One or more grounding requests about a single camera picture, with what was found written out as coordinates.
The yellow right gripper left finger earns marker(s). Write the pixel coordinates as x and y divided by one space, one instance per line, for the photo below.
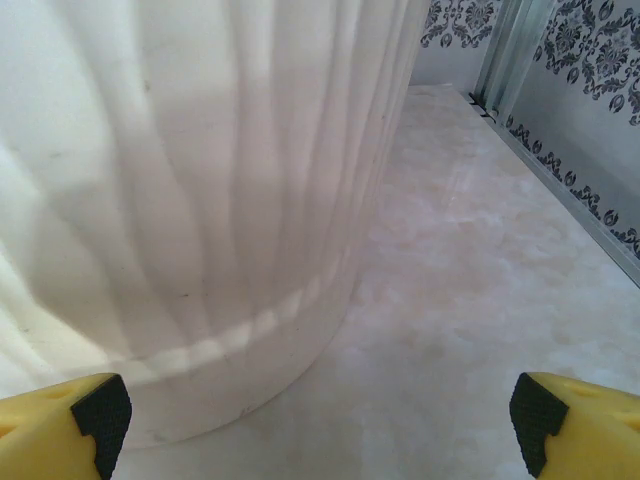
45 430

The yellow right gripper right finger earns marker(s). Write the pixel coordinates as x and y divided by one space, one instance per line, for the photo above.
590 430

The cream ribbed plastic bin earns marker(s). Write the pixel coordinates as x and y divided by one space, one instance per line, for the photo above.
200 200

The aluminium frame post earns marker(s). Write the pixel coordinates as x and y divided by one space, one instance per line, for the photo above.
505 50

